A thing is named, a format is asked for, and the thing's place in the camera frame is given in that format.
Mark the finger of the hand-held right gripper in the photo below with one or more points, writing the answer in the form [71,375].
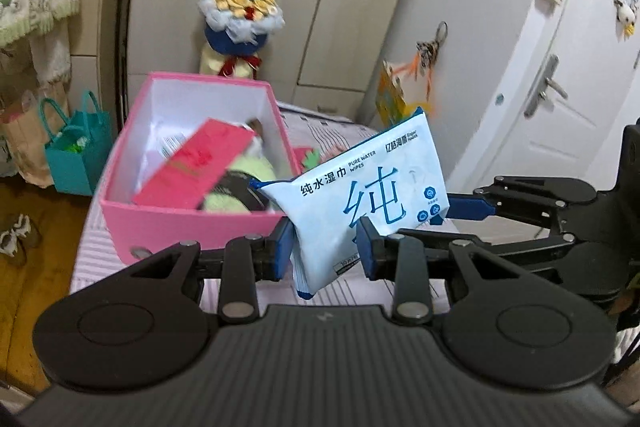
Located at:
[530,252]
[470,207]

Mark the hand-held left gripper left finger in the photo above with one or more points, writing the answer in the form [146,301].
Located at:
[282,252]

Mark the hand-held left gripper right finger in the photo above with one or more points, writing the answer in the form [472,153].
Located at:
[367,249]

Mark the light blue wet wipes packet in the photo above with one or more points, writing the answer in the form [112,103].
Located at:
[350,192]

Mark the green yarn ball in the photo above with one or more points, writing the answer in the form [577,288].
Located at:
[250,169]

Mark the pink cardboard box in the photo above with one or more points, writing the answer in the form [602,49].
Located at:
[175,227]

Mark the red envelope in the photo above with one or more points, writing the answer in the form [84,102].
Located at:
[195,162]

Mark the white brown plush dog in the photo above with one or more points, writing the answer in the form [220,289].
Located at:
[255,127]

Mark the printed white paper sheet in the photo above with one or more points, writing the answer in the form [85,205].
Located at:
[167,142]

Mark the red strawberry plush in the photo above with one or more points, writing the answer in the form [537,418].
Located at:
[300,157]

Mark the colourful striped paper bag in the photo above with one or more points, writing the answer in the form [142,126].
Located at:
[390,102]

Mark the white door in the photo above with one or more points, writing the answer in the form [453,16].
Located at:
[550,32]

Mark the yellow flower bouquet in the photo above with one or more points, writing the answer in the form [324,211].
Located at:
[225,42]

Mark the small bird plush toy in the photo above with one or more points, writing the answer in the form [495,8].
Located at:
[625,14]

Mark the teal gift bag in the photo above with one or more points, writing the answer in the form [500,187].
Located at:
[75,157]

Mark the grey three-door wardrobe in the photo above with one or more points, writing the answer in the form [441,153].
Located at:
[325,7]

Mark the patterned slipper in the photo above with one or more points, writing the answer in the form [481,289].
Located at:
[15,234]

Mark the black clothes rack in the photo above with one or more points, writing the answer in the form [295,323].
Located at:
[125,32]

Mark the brown paper bag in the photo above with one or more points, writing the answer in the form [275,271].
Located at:
[25,142]

